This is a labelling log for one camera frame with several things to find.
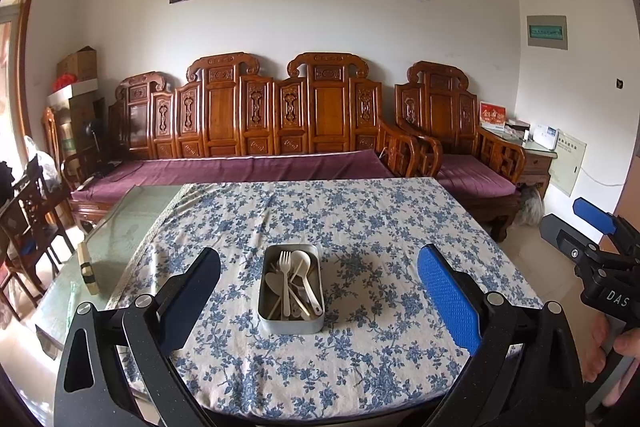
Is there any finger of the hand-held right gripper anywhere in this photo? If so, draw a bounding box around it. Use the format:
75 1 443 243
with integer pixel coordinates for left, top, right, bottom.
572 197 640 265
539 213 616 280

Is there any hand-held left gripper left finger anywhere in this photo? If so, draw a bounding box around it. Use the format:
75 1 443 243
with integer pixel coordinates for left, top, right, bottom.
54 246 223 427

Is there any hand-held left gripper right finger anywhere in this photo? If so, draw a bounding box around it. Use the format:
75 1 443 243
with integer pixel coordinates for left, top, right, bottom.
417 243 586 427

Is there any white plastic fork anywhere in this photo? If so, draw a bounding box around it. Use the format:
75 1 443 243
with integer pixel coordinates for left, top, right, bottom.
278 250 294 320

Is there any rectangular metal tray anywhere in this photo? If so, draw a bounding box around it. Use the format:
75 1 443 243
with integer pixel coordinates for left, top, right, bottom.
257 243 326 334

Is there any metal spoon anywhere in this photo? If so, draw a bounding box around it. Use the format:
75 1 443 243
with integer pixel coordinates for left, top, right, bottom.
291 279 311 308

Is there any large white rice spoon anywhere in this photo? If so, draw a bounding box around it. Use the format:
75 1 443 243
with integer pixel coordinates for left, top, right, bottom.
291 250 323 315

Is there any person's right hand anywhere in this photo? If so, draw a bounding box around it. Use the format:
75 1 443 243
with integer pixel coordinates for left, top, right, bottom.
582 317 640 384

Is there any brown wooden door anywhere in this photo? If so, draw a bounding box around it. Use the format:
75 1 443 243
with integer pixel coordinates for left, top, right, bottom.
612 177 640 228

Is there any grey fluffy bundle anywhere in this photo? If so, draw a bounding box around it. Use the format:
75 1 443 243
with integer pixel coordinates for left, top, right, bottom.
515 184 543 228

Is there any white electrical panel door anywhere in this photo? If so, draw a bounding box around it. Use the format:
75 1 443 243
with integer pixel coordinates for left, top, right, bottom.
549 134 587 198

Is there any wooden side table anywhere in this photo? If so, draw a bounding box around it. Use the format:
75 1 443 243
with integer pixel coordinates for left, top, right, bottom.
520 139 558 200

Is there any blue floral tablecloth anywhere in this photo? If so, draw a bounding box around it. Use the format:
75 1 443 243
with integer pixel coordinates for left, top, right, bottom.
107 177 543 418

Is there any white telephone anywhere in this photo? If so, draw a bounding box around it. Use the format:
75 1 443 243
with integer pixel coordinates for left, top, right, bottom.
534 124 560 151

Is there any purple armchair cushion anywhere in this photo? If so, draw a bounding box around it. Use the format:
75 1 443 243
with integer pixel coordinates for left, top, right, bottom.
435 153 518 198

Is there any wooden block with black band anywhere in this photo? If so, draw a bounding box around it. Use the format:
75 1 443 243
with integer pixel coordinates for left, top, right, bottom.
76 241 98 295

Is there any long purple sofa cushion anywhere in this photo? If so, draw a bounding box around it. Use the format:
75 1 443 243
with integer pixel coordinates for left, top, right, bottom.
70 149 396 205

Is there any carved wooden sofa bench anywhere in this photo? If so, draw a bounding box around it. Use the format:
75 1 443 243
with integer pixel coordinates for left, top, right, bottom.
60 52 421 228

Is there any dark wooden dining chair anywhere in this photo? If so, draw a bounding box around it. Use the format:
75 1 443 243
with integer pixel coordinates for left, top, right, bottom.
10 157 76 268
0 202 46 308

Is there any carved wooden armchair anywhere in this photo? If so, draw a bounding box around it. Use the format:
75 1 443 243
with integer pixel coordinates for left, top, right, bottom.
394 61 528 243

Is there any black desk lamp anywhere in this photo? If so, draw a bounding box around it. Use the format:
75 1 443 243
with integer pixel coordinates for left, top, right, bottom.
85 119 118 168

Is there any clear plastic bag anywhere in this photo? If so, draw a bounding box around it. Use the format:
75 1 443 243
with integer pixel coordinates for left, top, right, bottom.
22 136 63 188

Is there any brown wooden chair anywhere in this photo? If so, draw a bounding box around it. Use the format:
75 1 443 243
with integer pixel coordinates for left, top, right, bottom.
42 107 96 188

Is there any white cardboard box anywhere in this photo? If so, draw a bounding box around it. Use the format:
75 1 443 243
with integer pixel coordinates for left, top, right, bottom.
46 78 99 110

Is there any brown cardboard box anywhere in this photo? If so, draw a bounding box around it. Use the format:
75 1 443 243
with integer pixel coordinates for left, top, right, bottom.
56 46 97 82

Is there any white wall cable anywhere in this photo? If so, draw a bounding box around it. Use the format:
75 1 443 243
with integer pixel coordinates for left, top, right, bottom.
582 167 626 188

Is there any grey wall panel box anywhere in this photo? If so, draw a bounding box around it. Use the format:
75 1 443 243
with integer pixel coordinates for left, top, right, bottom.
526 14 569 51

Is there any wooden door frame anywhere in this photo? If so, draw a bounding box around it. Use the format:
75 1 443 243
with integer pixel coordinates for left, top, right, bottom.
10 0 43 152

